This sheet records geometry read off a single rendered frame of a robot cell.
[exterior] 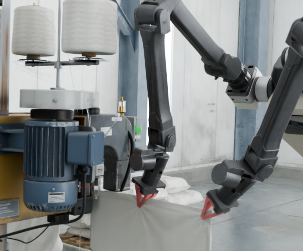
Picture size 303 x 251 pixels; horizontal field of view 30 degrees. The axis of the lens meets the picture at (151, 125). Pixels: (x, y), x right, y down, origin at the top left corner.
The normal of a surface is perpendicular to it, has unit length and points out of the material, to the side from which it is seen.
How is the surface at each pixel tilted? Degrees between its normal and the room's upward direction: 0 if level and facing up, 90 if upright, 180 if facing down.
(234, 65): 100
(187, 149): 90
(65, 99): 91
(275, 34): 90
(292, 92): 124
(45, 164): 90
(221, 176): 76
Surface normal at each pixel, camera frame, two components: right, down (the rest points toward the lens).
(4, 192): 0.77, 0.06
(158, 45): 0.65, 0.32
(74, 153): -0.26, 0.04
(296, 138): -0.51, 0.66
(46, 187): 0.05, 0.10
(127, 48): -0.63, 0.02
